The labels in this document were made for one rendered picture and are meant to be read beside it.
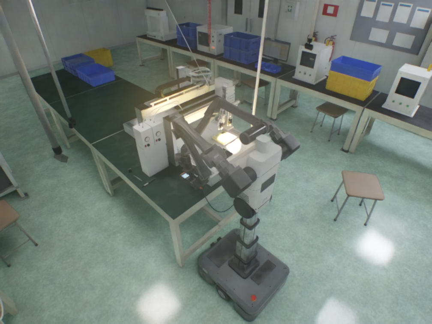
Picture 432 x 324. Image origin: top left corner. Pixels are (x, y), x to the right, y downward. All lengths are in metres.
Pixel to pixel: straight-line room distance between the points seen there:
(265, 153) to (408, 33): 4.48
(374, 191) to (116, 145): 2.69
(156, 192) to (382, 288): 2.22
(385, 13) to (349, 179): 3.40
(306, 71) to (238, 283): 3.29
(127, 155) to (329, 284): 2.26
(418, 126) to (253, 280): 2.77
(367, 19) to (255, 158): 4.63
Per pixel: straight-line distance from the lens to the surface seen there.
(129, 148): 2.75
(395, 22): 5.56
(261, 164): 1.32
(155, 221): 2.96
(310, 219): 3.09
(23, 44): 8.79
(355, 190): 2.90
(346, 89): 4.16
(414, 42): 5.54
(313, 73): 4.36
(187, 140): 1.63
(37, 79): 5.40
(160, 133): 2.18
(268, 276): 2.30
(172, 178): 2.29
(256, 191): 1.45
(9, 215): 3.01
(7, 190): 3.84
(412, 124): 3.90
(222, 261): 2.33
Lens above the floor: 2.28
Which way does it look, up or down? 39 degrees down
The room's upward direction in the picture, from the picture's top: straight up
